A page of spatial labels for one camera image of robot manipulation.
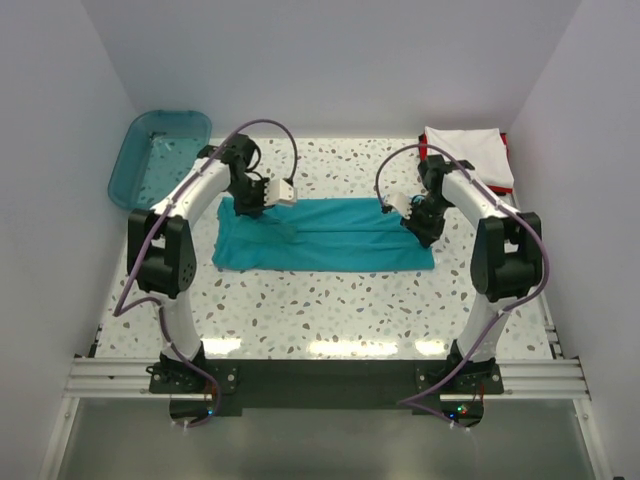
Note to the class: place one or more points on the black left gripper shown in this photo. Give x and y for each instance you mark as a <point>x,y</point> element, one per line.
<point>256,209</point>

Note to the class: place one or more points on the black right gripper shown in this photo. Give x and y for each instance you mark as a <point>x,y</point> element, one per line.
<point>426,235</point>

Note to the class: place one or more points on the teal t shirt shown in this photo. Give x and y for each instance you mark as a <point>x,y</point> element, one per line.
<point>349,235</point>

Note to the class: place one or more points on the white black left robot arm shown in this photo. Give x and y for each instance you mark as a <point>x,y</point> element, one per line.
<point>161,256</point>

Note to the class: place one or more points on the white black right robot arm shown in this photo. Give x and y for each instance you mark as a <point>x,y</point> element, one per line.
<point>507,267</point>

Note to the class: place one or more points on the teal translucent plastic bin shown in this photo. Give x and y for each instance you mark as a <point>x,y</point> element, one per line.
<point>159,149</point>

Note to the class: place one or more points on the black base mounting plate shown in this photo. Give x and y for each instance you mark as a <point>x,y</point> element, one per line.
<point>227,387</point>

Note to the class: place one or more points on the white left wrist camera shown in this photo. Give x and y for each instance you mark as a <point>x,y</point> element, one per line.
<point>279,192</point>

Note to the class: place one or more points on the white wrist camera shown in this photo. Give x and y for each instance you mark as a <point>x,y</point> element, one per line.
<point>279,192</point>
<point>399,203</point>

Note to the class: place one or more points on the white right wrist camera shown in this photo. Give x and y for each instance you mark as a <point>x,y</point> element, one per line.
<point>399,203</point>

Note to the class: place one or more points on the aluminium extrusion rail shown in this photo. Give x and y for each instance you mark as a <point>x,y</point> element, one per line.
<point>517,379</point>

